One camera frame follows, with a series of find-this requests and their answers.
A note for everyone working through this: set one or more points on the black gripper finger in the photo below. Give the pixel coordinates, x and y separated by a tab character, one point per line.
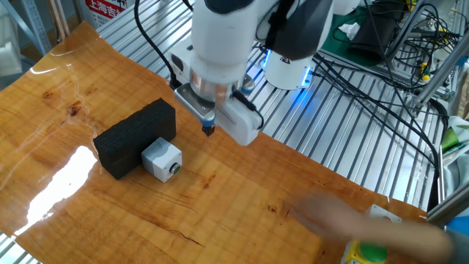
205	122
212	122

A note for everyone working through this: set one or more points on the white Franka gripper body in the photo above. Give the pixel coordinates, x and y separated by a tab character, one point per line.
238	121

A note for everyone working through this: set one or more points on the grey box with green button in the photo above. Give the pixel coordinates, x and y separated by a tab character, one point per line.
157	157

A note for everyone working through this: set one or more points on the forearm in grey sleeve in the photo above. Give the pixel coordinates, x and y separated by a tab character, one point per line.
399	240

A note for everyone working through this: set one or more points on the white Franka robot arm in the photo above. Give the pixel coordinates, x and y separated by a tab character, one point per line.
227	36

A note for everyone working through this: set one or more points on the white box with red button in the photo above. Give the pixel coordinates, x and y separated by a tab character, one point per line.
379	212

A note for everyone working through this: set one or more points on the yellow button box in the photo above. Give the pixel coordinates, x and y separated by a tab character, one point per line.
362	253

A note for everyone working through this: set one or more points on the person hand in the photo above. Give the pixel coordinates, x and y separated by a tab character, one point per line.
322	218

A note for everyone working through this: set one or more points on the black foam block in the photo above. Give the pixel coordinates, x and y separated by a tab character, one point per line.
128	135

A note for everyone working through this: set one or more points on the green mat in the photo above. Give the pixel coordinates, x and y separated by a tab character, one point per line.
335	45

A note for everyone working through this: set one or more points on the crumpled white paper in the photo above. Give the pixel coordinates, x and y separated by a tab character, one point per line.
350	30

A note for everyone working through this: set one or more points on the red and white sign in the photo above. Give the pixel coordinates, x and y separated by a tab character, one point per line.
106	11

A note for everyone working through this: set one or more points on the black pouch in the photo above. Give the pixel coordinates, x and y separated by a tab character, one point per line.
373	36

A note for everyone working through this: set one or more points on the wooden stick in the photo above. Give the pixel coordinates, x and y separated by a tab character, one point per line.
53	18
63	18

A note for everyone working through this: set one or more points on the yellow green screwdriver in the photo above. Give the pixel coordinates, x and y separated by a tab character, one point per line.
425	71

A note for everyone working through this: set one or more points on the slanted aluminium profile bar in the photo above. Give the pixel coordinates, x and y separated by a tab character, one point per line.
439	77

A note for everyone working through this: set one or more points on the white foam piece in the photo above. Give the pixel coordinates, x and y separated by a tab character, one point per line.
9	55

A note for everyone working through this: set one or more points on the green and white bag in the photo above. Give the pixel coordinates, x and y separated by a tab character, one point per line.
456	141

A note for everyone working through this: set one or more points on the blue cloth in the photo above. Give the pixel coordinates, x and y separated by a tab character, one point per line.
458	225

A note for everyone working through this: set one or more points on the grey metal mount bracket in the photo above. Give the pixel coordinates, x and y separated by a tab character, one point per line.
190	99

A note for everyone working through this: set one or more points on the grey metal post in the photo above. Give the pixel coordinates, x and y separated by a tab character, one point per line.
406	31

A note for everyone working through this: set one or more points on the grey blue shelf frame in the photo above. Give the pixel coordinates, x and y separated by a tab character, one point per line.
34	25

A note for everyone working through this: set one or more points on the aluminium profile rail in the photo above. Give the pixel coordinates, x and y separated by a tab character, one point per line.
447	210

